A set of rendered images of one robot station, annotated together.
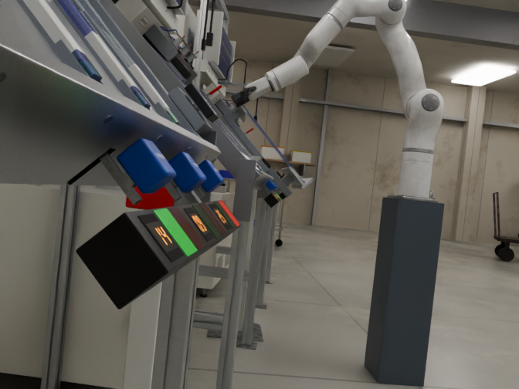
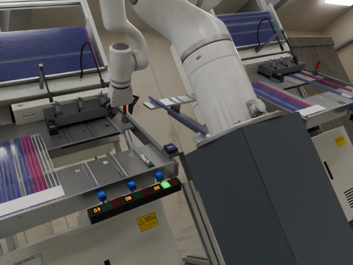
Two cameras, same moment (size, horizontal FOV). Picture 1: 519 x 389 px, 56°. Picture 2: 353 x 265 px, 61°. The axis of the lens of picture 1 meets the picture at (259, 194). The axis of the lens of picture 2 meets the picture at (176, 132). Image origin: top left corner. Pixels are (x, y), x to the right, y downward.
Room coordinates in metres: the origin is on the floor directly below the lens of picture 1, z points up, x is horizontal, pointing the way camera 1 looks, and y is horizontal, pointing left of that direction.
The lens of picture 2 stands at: (1.50, -1.07, 0.65)
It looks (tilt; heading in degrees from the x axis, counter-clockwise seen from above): 9 degrees up; 59
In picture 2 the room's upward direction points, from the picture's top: 20 degrees counter-clockwise
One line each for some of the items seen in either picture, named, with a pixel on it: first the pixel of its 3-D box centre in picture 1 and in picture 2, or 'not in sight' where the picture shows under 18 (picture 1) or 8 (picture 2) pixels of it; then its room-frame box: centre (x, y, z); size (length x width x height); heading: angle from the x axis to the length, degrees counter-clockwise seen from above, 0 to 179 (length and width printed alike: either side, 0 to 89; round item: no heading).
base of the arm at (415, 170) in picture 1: (415, 177); (224, 93); (1.93, -0.60, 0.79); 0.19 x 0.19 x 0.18
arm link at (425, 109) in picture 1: (422, 121); (176, 9); (1.90, -0.60, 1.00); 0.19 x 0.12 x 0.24; 175
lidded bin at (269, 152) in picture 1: (272, 153); not in sight; (9.78, -0.16, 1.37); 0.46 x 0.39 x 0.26; 95
